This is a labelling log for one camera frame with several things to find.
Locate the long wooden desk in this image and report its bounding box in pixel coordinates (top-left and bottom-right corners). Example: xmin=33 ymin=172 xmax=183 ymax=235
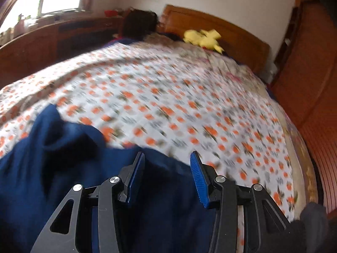
xmin=0 ymin=17 xmax=122 ymax=87

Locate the wooden headboard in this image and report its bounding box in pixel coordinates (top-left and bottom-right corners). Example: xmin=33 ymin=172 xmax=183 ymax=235
xmin=157 ymin=5 xmax=270 ymax=74

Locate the yellow plush toy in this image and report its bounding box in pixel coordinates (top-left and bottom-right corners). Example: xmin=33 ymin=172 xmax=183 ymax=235
xmin=183 ymin=29 xmax=224 ymax=54

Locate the navy blue coat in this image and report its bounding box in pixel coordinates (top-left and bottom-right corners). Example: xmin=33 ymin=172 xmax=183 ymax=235
xmin=1 ymin=105 xmax=215 ymax=252

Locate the red bowl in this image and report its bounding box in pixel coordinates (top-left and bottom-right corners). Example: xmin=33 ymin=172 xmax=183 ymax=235
xmin=104 ymin=10 xmax=119 ymax=18

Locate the wooden wardrobe with louvred doors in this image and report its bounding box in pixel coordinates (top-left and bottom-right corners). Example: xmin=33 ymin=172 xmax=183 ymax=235
xmin=271 ymin=0 xmax=336 ymax=213

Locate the orange print bed sheet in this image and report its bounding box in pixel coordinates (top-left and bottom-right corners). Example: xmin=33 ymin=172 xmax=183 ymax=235
xmin=1 ymin=42 xmax=295 ymax=222

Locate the floral quilt near headboard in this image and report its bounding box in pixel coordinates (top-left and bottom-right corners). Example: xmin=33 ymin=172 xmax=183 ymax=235
xmin=144 ymin=33 xmax=255 ymax=78

